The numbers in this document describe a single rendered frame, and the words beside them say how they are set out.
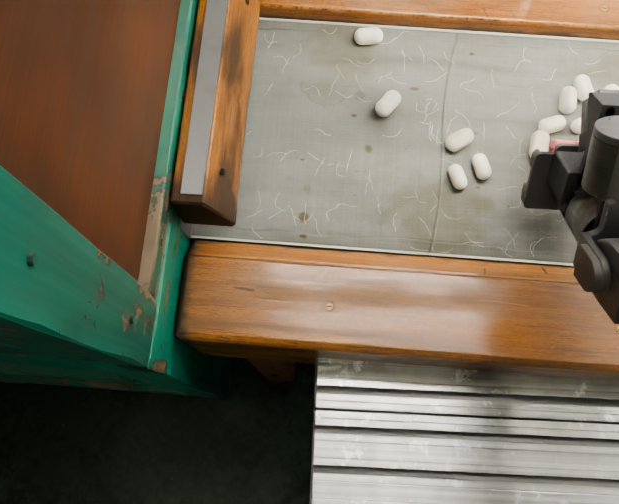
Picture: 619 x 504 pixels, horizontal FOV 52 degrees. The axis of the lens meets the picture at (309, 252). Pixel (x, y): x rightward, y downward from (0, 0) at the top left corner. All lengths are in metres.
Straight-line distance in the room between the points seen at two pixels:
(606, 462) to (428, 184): 0.38
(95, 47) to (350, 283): 0.37
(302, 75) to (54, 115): 0.45
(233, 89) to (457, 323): 0.35
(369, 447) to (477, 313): 0.20
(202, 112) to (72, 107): 0.24
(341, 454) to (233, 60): 0.46
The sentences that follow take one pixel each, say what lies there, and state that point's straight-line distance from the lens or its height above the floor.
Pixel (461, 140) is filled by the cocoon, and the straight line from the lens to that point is 0.78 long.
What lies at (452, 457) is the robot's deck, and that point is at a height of 0.67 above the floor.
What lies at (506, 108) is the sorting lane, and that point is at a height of 0.74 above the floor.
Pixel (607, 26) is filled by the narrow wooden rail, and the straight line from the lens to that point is 0.91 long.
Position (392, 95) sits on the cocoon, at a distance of 0.80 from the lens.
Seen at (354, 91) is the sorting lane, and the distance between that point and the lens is 0.82.
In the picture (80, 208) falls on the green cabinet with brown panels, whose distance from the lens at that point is 0.47.
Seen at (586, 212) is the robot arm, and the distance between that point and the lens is 0.65.
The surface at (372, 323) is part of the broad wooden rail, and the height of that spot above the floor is 0.76.
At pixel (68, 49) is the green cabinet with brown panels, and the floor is 1.10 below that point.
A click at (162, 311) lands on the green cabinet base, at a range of 0.66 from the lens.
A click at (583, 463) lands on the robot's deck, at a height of 0.67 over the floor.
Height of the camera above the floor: 1.45
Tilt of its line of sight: 75 degrees down
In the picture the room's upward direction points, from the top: 1 degrees counter-clockwise
